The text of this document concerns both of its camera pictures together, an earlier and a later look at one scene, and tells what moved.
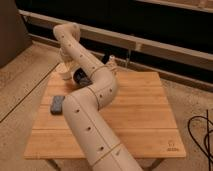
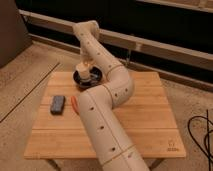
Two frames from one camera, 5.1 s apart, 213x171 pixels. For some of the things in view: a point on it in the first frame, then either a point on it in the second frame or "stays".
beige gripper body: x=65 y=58 → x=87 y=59
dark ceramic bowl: x=80 y=78 stays
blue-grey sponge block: x=57 y=105 stays
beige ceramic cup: x=64 y=71 → x=84 y=70
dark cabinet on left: x=14 y=38 stays
